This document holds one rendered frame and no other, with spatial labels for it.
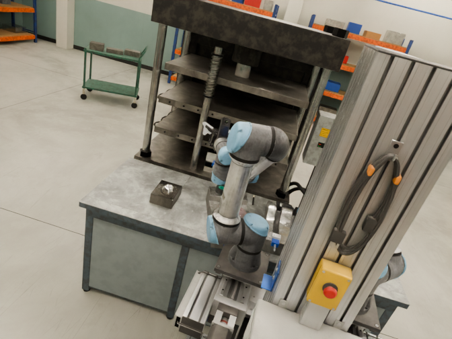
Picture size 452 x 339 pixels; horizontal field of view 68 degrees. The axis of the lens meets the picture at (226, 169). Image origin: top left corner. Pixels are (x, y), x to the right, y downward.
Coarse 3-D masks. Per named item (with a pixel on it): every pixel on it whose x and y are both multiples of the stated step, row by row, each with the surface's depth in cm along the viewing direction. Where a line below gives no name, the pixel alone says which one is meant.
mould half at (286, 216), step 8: (272, 208) 219; (288, 208) 223; (264, 216) 229; (272, 216) 216; (280, 216) 216; (288, 216) 217; (272, 224) 211; (280, 224) 213; (288, 224) 214; (280, 232) 204; (288, 232) 206; (280, 240) 196; (264, 248) 197; (272, 248) 196; (280, 248) 195
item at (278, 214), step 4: (276, 204) 222; (284, 204) 223; (288, 204) 223; (276, 208) 220; (280, 208) 229; (292, 208) 222; (296, 208) 224; (276, 212) 218; (280, 212) 218; (292, 212) 220; (296, 212) 223; (276, 216) 217; (292, 216) 218; (276, 220) 215; (292, 220) 216; (276, 224) 213; (276, 228) 208; (272, 232) 202; (276, 232) 204
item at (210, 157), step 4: (208, 152) 266; (212, 152) 267; (208, 156) 268; (212, 156) 267; (208, 160) 269; (212, 160) 269; (204, 164) 271; (208, 164) 271; (204, 168) 273; (208, 168) 272; (212, 168) 272
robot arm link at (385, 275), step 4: (388, 264) 138; (388, 268) 137; (384, 272) 131; (388, 272) 136; (380, 276) 132; (384, 276) 135; (388, 276) 137; (380, 280) 133; (384, 280) 136; (376, 284) 133; (380, 284) 136; (376, 288) 136; (372, 292) 136
